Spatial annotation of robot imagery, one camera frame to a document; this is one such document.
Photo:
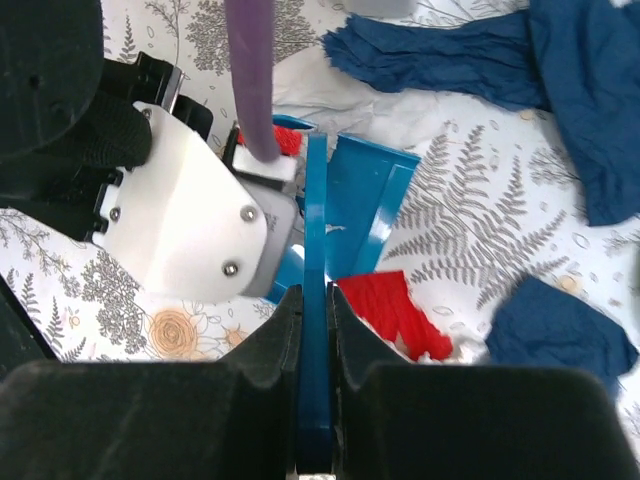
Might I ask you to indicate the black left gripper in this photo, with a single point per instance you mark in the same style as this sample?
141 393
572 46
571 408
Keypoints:
68 125

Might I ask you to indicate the red paper scrap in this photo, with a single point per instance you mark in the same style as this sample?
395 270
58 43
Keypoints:
380 296
267 142

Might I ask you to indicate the long dark blue paper scrap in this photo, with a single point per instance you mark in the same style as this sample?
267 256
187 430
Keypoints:
578 60

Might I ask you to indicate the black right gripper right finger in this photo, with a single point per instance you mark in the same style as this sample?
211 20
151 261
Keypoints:
394 419

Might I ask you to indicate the blue plastic dustpan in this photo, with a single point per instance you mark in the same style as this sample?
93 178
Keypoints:
366 184

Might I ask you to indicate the white tissue paper scrap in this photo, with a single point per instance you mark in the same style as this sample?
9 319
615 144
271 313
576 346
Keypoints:
306 86

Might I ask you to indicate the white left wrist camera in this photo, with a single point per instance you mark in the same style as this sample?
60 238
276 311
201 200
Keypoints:
184 226

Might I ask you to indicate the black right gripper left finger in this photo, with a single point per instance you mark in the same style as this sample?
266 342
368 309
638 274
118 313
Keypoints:
233 418

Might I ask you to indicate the small white paper scrap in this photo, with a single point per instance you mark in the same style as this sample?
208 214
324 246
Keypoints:
420 342

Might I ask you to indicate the blue hand brush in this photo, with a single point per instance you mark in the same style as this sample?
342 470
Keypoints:
314 423

